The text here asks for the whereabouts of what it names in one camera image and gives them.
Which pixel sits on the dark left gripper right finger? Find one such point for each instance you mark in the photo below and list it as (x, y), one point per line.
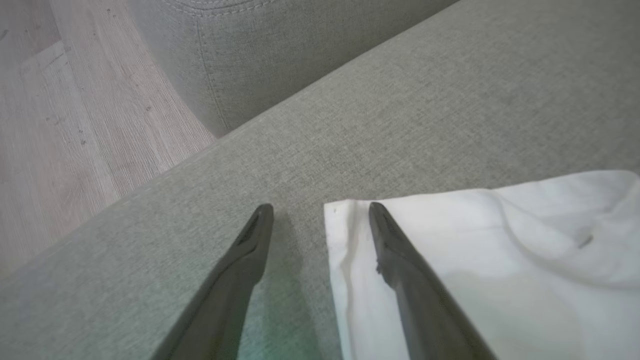
(420, 300)

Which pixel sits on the red and white sports garment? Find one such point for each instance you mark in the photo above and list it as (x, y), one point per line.
(525, 280)

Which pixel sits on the grey fabric sofa section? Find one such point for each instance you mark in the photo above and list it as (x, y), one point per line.
(260, 60)

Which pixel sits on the grey fabric sofa cushion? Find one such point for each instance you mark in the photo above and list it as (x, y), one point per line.
(400, 125)

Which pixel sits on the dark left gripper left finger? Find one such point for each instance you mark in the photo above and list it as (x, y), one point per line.
(235, 285)

